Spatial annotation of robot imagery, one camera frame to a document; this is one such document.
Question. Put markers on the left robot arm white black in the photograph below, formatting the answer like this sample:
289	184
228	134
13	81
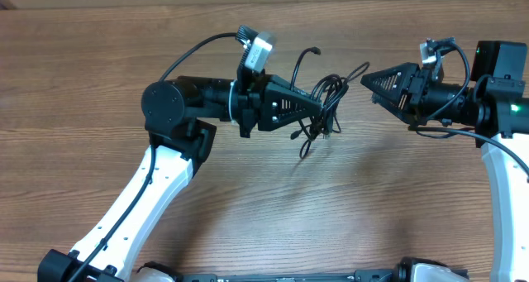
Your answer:
176	118

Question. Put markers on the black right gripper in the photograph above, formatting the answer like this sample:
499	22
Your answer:
389	98

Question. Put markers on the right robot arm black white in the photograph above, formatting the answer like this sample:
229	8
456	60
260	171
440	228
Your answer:
489	107

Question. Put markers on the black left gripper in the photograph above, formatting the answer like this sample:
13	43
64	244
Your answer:
276	92

